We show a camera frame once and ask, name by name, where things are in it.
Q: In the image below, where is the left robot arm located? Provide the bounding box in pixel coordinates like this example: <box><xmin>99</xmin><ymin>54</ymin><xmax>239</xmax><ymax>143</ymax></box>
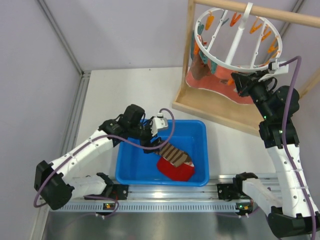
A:
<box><xmin>33</xmin><ymin>104</ymin><xmax>169</xmax><ymax>210</ymax></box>

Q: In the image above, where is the brown striped sock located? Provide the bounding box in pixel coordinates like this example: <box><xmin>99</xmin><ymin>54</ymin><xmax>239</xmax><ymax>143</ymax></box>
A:
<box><xmin>155</xmin><ymin>143</ymin><xmax>194</xmax><ymax>168</ymax></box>

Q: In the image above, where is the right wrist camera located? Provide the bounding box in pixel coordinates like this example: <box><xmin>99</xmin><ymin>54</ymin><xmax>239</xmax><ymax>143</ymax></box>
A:
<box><xmin>268</xmin><ymin>58</ymin><xmax>289</xmax><ymax>76</ymax></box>

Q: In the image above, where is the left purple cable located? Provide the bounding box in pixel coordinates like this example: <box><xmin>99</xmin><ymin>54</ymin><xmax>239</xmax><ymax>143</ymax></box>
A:
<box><xmin>33</xmin><ymin>107</ymin><xmax>176</xmax><ymax>220</ymax></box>

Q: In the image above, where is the white base board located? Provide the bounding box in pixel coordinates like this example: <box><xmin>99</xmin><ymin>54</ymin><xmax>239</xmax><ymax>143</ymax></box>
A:
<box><xmin>76</xmin><ymin>67</ymin><xmax>276</xmax><ymax>178</ymax></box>

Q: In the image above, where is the blue plastic bin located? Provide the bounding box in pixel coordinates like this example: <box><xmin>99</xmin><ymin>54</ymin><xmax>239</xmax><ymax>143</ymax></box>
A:
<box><xmin>115</xmin><ymin>119</ymin><xmax>210</xmax><ymax>187</ymax></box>

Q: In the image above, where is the aluminium rail frame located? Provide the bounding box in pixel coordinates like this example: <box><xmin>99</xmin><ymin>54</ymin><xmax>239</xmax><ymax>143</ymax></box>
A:
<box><xmin>29</xmin><ymin>0</ymin><xmax>320</xmax><ymax>240</ymax></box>

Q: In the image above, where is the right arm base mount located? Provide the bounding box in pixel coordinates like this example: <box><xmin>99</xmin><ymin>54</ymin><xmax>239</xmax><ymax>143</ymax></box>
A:
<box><xmin>216</xmin><ymin>183</ymin><xmax>248</xmax><ymax>202</ymax></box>

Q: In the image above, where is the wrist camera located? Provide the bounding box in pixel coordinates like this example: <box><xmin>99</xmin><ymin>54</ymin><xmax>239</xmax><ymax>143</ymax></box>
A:
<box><xmin>150</xmin><ymin>112</ymin><xmax>169</xmax><ymax>137</ymax></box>
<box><xmin>268</xmin><ymin>58</ymin><xmax>289</xmax><ymax>76</ymax></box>

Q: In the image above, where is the brown hanging sock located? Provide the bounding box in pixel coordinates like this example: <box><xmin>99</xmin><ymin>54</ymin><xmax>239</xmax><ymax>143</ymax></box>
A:
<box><xmin>191</xmin><ymin>54</ymin><xmax>211</xmax><ymax>81</ymax></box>

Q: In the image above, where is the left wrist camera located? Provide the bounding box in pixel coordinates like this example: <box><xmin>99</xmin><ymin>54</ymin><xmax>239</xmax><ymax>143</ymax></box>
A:
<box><xmin>150</xmin><ymin>112</ymin><xmax>169</xmax><ymax>137</ymax></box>

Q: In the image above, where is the purple cable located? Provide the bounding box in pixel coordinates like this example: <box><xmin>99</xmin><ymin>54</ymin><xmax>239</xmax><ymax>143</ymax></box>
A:
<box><xmin>264</xmin><ymin>55</ymin><xmax>320</xmax><ymax>226</ymax></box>
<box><xmin>33</xmin><ymin>107</ymin><xmax>176</xmax><ymax>220</ymax></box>

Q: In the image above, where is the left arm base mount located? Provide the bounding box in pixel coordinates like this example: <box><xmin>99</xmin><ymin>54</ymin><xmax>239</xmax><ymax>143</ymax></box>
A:
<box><xmin>84</xmin><ymin>184</ymin><xmax>129</xmax><ymax>201</ymax></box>

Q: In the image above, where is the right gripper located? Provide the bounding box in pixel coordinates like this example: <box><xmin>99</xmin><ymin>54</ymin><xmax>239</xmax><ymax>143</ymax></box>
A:
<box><xmin>233</xmin><ymin>69</ymin><xmax>274</xmax><ymax>120</ymax></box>

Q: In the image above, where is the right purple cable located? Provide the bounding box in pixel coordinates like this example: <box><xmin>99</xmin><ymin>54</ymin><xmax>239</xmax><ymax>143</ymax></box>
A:
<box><xmin>264</xmin><ymin>55</ymin><xmax>320</xmax><ymax>226</ymax></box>

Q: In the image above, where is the salmon pink cloth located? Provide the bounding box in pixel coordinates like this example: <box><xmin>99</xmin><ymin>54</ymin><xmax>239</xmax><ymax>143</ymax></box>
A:
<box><xmin>184</xmin><ymin>32</ymin><xmax>256</xmax><ymax>105</ymax></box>

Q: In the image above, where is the red santa sock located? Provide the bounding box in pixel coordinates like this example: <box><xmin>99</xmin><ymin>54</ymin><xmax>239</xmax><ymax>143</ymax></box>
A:
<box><xmin>156</xmin><ymin>157</ymin><xmax>196</xmax><ymax>182</ymax></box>

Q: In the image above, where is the wooden hanger stand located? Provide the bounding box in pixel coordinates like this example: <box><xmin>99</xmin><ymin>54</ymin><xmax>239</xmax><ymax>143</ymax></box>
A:
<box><xmin>172</xmin><ymin>0</ymin><xmax>320</xmax><ymax>135</ymax></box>

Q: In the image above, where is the white round clip hanger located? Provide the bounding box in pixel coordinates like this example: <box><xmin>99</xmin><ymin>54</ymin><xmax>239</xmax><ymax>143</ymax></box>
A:
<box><xmin>190</xmin><ymin>3</ymin><xmax>283</xmax><ymax>79</ymax></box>

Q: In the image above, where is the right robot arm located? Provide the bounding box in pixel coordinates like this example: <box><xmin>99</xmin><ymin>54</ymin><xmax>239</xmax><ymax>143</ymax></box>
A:
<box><xmin>231</xmin><ymin>71</ymin><xmax>320</xmax><ymax>239</ymax></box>

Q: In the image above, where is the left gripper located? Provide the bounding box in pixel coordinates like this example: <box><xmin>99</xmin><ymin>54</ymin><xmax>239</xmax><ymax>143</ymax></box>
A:
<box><xmin>129</xmin><ymin>116</ymin><xmax>162</xmax><ymax>153</ymax></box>

